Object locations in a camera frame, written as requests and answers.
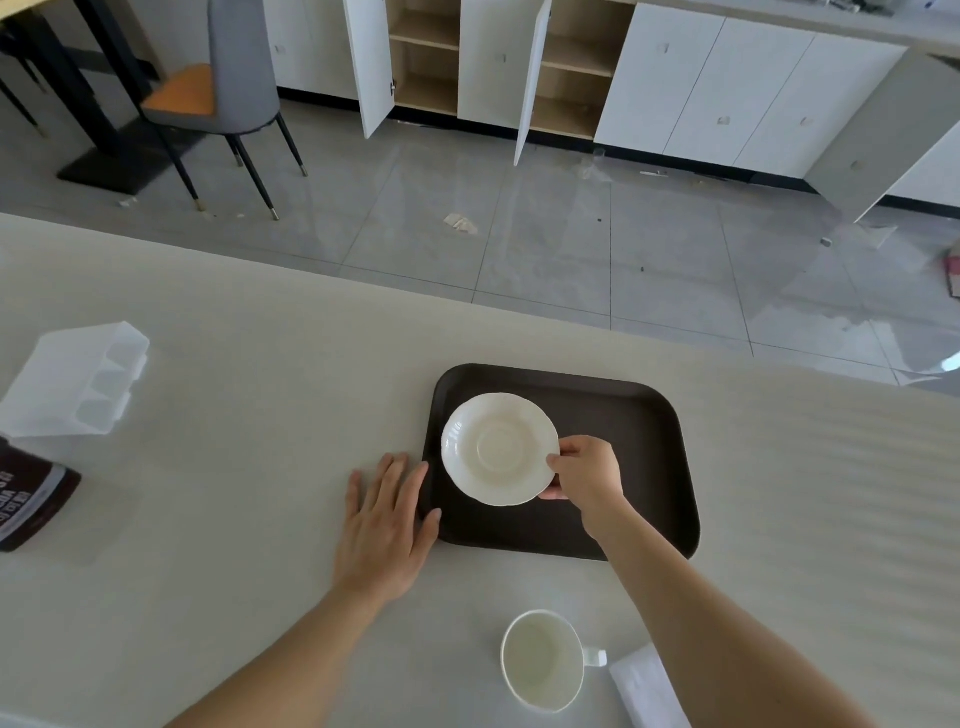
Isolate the person's left hand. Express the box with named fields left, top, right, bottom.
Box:
left=332, top=452, right=444, bottom=602

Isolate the person's right hand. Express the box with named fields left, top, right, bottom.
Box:
left=538, top=435, right=628, bottom=541

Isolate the white scalloped saucer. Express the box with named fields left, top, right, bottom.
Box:
left=441, top=392, right=562, bottom=507

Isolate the person's right forearm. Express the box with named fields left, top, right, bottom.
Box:
left=579, top=496, right=880, bottom=728

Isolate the person's left forearm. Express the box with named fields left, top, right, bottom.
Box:
left=165, top=571, right=408, bottom=728

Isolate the dark brown serving tray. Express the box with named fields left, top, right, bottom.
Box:
left=421, top=363, right=702, bottom=562

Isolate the white ceramic mug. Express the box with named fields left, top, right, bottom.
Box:
left=500, top=609, right=609, bottom=715

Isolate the white folded paper napkin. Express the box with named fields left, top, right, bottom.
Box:
left=608, top=642, right=695, bottom=728

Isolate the translucent plastic divided box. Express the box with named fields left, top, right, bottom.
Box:
left=0, top=321, right=151, bottom=439

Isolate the dark brown printed packet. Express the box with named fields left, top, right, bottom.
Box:
left=0, top=435, right=83, bottom=555

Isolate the white open cabinet door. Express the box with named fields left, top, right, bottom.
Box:
left=513, top=0, right=555, bottom=168
left=342, top=0, right=397, bottom=141

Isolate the white cabinet with wooden shelves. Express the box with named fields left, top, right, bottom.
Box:
left=262, top=0, right=960, bottom=213

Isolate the grey chair with orange seat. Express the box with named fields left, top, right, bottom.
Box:
left=140, top=0, right=310, bottom=222

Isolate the grey open cabinet door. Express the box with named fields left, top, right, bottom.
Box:
left=803, top=48, right=960, bottom=225

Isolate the table with black base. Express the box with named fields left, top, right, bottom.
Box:
left=0, top=0, right=183, bottom=190

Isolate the black-legged chair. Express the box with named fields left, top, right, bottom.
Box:
left=0, top=28, right=51, bottom=141

